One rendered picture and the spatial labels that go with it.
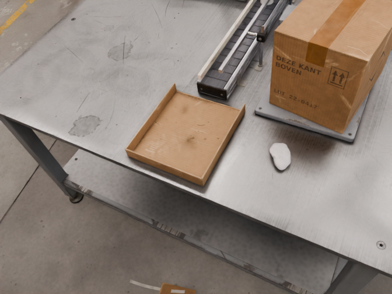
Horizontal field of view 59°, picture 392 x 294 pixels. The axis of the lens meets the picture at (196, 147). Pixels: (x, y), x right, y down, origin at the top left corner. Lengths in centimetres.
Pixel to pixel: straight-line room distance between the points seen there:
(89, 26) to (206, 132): 81
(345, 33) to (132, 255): 139
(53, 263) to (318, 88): 154
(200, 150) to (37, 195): 138
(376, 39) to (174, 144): 60
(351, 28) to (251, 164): 43
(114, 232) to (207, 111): 101
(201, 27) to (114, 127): 58
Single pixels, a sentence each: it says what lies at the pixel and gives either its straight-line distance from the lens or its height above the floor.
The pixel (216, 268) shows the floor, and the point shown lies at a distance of 176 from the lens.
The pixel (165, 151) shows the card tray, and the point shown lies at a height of 83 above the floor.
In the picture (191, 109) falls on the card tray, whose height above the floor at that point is 83.
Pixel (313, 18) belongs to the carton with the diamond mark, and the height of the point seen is 112.
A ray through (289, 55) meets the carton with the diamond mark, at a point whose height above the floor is 106.
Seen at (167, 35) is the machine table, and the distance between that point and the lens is 148.
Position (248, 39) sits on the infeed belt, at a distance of 133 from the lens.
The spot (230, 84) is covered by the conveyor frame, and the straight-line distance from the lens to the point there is 116.
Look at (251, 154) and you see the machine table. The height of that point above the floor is 83.
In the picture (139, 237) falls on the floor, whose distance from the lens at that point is 188.
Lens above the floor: 168
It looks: 53 degrees down
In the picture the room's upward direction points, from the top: 11 degrees counter-clockwise
